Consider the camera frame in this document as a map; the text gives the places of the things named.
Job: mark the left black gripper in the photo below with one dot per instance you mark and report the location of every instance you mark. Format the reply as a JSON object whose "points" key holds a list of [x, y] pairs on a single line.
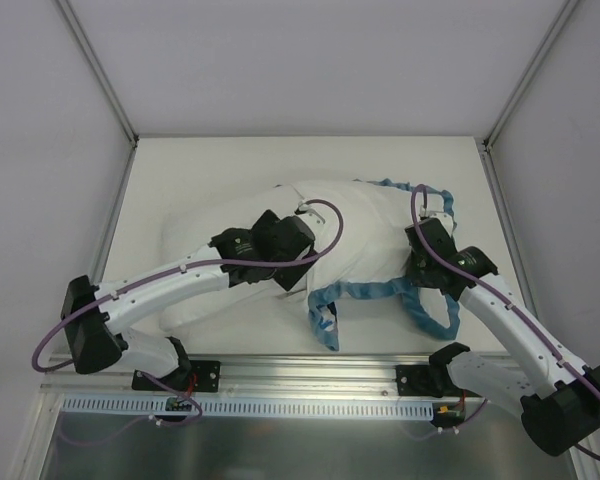
{"points": [[296, 273]]}

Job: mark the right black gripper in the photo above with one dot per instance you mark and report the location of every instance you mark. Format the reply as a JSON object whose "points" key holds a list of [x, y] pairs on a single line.
{"points": [[425, 270]]}

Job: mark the blue patterned pillowcase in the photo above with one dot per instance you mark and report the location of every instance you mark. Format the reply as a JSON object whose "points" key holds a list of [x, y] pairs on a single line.
{"points": [[369, 260]]}

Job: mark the white pillow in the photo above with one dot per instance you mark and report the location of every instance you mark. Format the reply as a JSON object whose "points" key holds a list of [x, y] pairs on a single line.
{"points": [[185, 232]]}

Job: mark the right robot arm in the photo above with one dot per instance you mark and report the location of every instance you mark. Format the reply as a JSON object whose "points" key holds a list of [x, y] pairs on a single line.
{"points": [[556, 395]]}

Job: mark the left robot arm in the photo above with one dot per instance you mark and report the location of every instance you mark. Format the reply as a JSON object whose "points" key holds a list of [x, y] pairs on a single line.
{"points": [[237, 264]]}

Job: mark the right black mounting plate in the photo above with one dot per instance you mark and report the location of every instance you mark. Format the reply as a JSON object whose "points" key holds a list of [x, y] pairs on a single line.
{"points": [[427, 381]]}

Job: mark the black mounting plate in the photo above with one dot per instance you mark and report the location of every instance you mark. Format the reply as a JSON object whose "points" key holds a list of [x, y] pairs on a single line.
{"points": [[427, 381], [201, 376]]}

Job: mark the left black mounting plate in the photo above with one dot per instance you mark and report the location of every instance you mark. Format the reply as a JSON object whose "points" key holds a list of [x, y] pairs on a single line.
{"points": [[201, 376]]}

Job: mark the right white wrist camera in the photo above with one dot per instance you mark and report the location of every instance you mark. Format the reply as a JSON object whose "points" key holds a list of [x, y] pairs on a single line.
{"points": [[441, 215]]}

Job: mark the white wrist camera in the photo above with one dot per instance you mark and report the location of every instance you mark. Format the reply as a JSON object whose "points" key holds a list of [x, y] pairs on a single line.
{"points": [[311, 218], [441, 215]]}

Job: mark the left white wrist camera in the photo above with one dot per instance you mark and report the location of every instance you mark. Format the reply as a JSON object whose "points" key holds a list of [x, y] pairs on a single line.
{"points": [[311, 218]]}

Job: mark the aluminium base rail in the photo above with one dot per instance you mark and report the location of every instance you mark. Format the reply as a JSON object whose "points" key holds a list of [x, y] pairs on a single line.
{"points": [[337, 377]]}

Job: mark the white slotted cable duct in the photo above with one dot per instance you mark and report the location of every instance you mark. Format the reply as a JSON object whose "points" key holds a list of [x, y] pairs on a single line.
{"points": [[250, 407]]}

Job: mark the right aluminium frame post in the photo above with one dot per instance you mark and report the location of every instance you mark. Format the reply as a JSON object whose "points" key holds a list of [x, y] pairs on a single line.
{"points": [[550, 38]]}

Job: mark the aluminium frame post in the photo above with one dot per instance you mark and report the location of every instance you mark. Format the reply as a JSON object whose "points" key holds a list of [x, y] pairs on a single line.
{"points": [[80, 36], [550, 38]]}

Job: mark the left aluminium frame post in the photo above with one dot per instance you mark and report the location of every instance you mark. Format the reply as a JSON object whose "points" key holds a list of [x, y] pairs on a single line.
{"points": [[80, 36]]}

